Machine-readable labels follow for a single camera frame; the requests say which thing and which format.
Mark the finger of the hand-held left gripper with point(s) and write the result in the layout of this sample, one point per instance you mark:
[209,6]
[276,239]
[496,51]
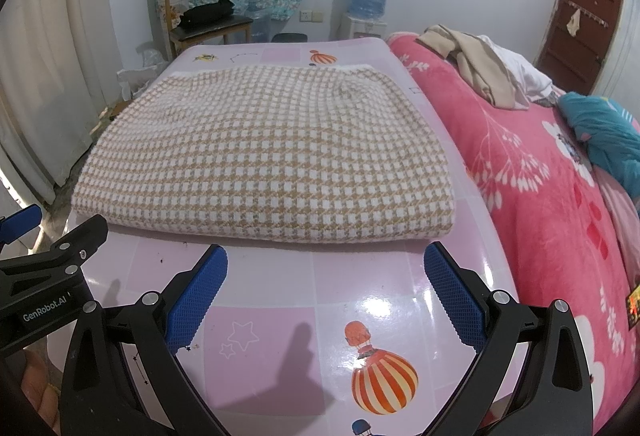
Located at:
[17,223]
[60,261]

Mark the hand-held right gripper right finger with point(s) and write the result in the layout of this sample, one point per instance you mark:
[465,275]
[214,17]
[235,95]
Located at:
[455,291]

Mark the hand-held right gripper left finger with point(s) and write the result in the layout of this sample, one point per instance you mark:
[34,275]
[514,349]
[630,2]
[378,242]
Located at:
[200,296]

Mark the beige white checked coat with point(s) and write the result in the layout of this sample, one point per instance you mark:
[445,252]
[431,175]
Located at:
[260,151]

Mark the beige clothes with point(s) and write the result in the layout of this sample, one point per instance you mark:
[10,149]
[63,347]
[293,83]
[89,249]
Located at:
[480,61]

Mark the person's left hand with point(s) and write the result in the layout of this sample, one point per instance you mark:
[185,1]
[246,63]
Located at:
[40,391]

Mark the pink floral blanket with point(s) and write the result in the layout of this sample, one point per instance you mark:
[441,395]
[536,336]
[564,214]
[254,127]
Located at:
[540,196]

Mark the white curtain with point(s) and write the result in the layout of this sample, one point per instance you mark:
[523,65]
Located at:
[45,66]

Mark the small colourful packet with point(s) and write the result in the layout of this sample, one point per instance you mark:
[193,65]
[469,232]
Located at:
[634,306]

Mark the pale pink cloth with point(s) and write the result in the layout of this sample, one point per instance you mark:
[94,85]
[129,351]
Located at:
[622,206]

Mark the white plastic bag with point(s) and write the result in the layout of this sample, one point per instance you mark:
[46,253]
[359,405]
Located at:
[140,76]

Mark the teal blue cloth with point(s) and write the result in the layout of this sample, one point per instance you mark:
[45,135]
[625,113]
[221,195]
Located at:
[605,131]

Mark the white printed chair cloth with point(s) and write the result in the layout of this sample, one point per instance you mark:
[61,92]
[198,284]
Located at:
[172,9]

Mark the wooden chair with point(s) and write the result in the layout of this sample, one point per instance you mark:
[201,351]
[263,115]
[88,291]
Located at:
[220,30]

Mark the black stool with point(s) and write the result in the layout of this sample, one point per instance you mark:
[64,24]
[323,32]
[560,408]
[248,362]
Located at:
[289,38]

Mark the clear empty water jug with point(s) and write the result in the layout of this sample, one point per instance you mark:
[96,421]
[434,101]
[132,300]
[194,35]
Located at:
[260,24]

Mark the brown wooden door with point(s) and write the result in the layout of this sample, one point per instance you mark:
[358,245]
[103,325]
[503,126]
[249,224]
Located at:
[590,46]

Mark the white water dispenser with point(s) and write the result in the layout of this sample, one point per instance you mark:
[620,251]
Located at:
[360,26]

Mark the black bag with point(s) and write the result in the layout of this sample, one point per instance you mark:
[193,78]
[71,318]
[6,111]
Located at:
[207,12]

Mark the small beige hanging cloth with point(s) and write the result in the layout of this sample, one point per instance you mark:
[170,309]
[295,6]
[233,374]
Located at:
[574,22]

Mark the white wall socket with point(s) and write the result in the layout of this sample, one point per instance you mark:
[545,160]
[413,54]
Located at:
[311,16]

